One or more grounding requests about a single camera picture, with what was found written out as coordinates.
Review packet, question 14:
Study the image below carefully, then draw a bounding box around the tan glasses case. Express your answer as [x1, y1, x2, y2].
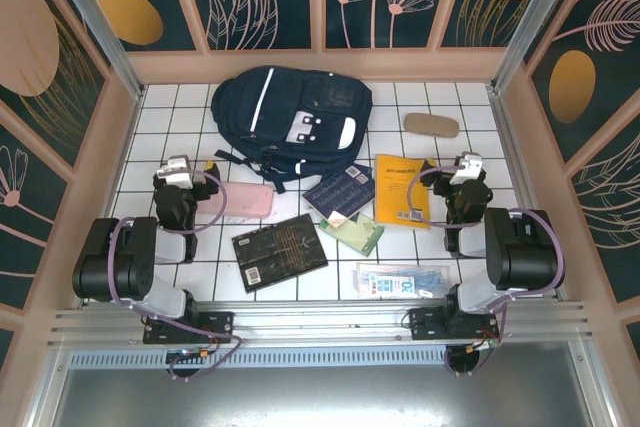
[403, 112, 459, 140]

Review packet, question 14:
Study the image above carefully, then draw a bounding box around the yellow book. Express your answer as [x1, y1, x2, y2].
[374, 154, 433, 232]

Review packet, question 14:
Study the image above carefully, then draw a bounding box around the pink pencil case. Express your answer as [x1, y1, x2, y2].
[197, 180, 276, 221]

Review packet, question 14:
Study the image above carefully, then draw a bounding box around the dark blue notebook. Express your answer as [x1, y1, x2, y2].
[301, 164, 376, 223]

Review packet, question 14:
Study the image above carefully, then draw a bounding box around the green notebook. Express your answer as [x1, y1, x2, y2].
[319, 211, 386, 257]

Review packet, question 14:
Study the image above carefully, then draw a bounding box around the navy blue backpack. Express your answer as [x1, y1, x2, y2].
[209, 65, 374, 194]

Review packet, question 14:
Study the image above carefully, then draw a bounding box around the clear packet of blue masks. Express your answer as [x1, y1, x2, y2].
[355, 261, 452, 301]

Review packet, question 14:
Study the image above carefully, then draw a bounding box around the black book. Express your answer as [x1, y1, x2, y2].
[231, 213, 330, 294]

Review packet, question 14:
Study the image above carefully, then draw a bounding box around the grey metal sheet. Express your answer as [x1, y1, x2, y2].
[49, 366, 617, 427]

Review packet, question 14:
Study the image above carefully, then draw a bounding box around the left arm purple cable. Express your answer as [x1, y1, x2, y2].
[109, 169, 244, 381]

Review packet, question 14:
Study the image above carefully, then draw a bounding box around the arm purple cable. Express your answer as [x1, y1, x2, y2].
[405, 166, 567, 378]
[109, 169, 244, 381]

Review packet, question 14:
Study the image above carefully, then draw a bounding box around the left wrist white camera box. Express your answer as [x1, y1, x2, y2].
[153, 156, 194, 189]

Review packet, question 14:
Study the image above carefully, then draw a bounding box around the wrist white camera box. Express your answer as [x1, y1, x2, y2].
[153, 156, 194, 189]
[448, 151, 485, 186]

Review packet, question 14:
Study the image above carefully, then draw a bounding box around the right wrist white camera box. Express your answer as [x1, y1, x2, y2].
[448, 151, 485, 186]

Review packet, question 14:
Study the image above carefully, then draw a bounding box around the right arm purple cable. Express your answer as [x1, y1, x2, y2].
[405, 166, 567, 378]

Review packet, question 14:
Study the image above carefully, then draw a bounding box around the aluminium side rail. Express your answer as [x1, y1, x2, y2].
[487, 86, 566, 301]

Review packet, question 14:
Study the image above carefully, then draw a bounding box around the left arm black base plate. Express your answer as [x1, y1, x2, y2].
[143, 311, 236, 345]

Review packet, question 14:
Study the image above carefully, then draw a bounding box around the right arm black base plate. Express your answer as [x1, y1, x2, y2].
[408, 307, 501, 344]

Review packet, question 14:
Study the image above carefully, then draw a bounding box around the left aluminium corner post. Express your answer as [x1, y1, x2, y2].
[42, 0, 147, 101]

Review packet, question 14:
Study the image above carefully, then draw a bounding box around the aluminium corner post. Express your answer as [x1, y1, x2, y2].
[42, 0, 147, 101]
[489, 0, 584, 94]

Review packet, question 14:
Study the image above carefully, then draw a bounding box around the right aluminium corner post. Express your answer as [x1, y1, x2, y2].
[489, 0, 584, 94]

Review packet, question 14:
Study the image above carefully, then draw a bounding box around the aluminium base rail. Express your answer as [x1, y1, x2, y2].
[47, 299, 594, 348]

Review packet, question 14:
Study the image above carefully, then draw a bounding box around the grey slotted cable duct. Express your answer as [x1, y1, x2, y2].
[67, 350, 451, 370]

